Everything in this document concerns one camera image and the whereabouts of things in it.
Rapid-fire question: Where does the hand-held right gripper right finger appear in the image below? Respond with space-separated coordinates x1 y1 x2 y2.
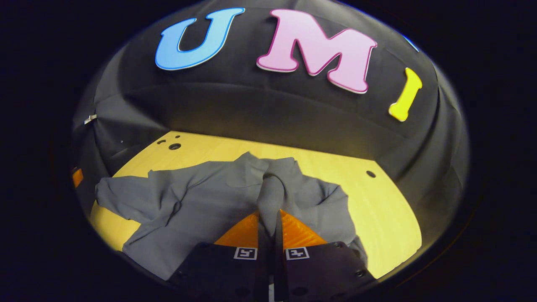
275 210 376 302

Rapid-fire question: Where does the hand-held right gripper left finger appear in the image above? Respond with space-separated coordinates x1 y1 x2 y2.
168 211 274 302

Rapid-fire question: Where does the grey button shirt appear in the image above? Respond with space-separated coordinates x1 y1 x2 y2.
96 152 368 281

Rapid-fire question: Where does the black backdrop cloth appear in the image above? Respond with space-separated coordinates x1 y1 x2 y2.
71 0 470 252

